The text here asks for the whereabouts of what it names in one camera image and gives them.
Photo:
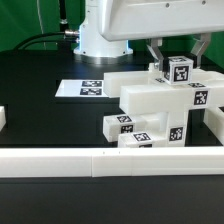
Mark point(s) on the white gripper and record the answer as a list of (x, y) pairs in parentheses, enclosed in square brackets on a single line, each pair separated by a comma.
[(141, 19)]

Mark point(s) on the white chair back frame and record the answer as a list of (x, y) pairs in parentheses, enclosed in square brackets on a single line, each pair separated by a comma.
[(207, 88)]

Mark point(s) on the white chair seat part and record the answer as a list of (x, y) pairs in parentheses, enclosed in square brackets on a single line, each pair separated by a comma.
[(166, 123)]

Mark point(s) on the white U-shaped obstacle fence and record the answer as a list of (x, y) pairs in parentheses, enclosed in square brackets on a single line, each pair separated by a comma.
[(110, 162)]

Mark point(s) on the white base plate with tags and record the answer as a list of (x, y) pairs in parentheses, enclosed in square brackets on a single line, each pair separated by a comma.
[(80, 88)]

